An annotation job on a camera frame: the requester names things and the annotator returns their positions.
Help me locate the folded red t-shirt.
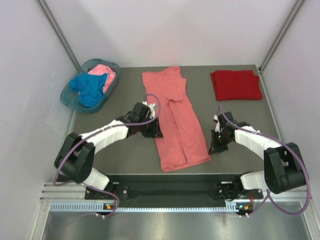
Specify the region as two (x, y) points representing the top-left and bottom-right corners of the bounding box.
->
(210, 70), (263, 101)

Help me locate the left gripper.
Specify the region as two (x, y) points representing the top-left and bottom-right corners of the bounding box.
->
(138, 115), (163, 138)

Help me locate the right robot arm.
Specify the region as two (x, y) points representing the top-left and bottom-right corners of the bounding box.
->
(208, 112), (307, 198)

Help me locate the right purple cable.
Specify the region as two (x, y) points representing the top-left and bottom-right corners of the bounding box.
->
(217, 103), (312, 218)

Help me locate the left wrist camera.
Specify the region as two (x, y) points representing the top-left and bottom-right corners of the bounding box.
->
(129, 101), (156, 123)

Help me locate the purple cable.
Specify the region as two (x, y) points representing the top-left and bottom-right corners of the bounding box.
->
(53, 93), (162, 217)
(217, 103), (312, 218)

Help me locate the blue t-shirt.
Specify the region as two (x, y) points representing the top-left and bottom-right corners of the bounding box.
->
(69, 73), (107, 108)

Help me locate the left aluminium corner post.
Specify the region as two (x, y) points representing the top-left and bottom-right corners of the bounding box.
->
(35, 0), (81, 70)

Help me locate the teal plastic basket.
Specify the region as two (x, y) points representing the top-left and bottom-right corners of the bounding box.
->
(60, 58), (121, 113)

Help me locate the light pink t-shirt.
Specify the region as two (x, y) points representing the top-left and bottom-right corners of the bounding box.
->
(88, 64), (117, 94)

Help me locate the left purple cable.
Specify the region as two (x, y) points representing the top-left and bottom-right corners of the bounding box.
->
(53, 93), (162, 217)

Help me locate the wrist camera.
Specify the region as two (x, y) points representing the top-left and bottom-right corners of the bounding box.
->
(129, 101), (156, 123)
(213, 111), (237, 133)

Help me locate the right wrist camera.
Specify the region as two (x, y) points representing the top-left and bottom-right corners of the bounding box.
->
(213, 111), (237, 133)

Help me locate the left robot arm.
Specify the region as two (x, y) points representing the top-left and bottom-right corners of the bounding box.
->
(53, 101), (163, 199)

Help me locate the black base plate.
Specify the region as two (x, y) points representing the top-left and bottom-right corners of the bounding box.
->
(84, 173), (296, 207)

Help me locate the right aluminium corner post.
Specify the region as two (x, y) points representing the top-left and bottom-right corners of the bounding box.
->
(258, 0), (306, 74)

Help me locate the slotted cable duct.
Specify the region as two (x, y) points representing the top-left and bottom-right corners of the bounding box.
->
(49, 199), (252, 213)

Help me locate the salmon pink t-shirt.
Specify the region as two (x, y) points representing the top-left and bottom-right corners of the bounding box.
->
(142, 66), (211, 173)

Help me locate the aluminium corner post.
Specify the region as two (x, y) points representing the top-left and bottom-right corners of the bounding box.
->
(35, 0), (81, 70)
(258, 0), (306, 74)

